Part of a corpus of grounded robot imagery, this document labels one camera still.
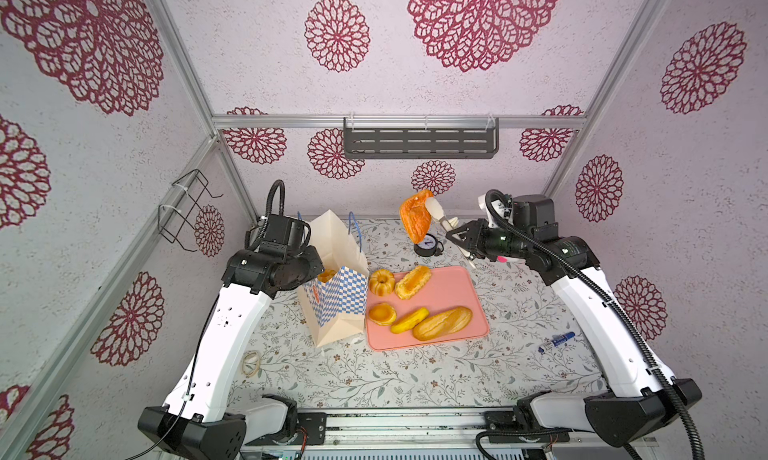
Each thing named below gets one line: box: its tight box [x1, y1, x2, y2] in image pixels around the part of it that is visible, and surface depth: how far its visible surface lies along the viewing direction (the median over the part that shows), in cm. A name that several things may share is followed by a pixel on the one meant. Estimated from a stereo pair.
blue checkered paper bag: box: [298, 209, 370, 347], surface depth 83 cm
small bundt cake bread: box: [369, 268, 396, 297], surface depth 99 cm
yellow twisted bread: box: [390, 307, 429, 334], surface depth 90 cm
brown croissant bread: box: [400, 189, 434, 245], surface depth 77 cm
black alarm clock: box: [414, 234, 444, 257], surface depth 111 cm
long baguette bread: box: [412, 306, 473, 341], surface depth 89 cm
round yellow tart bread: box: [367, 302, 397, 326], surface depth 90 cm
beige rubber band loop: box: [242, 350, 260, 377], surface depth 85 cm
